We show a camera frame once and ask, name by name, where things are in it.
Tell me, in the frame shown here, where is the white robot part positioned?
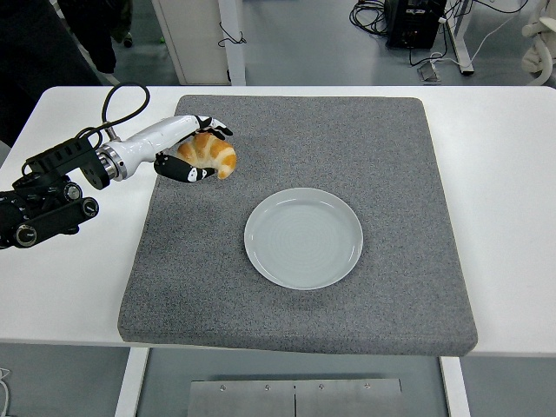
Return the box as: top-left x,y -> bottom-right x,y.
520,0 -> 556,87

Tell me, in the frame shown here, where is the pale grey round plate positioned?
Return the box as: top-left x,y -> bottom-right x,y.
243,187 -> 365,291

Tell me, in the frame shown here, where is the black computer box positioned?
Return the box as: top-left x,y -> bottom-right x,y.
384,0 -> 448,49

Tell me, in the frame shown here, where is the white desk leg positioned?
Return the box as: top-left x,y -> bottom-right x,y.
445,0 -> 475,76

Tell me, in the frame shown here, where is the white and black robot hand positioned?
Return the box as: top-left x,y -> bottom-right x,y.
117,113 -> 234,186

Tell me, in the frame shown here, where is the golden croissant bread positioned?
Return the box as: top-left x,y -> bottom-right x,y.
175,132 -> 238,180

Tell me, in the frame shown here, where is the black cable bundle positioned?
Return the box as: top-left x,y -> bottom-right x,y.
348,0 -> 390,39

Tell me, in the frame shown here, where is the white floor cable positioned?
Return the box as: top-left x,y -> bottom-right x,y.
427,0 -> 546,70

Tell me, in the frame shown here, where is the white post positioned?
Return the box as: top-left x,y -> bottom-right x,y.
216,0 -> 248,87

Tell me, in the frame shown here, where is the grey metal plate with screws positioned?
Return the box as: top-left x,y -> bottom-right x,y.
189,378 -> 404,417

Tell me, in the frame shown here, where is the small grey floor box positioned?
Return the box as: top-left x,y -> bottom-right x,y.
417,60 -> 442,83

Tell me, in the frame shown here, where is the grey felt mat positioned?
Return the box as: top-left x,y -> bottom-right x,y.
117,94 -> 480,358

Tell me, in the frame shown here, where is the black looped floor cable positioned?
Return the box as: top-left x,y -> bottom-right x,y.
217,20 -> 248,49

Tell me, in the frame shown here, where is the white table leg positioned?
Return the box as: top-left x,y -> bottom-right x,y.
439,355 -> 473,417
113,347 -> 151,417

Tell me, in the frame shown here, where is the person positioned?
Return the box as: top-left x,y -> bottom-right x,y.
0,0 -> 134,149

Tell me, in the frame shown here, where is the white cabinet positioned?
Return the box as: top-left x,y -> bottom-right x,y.
150,0 -> 231,86

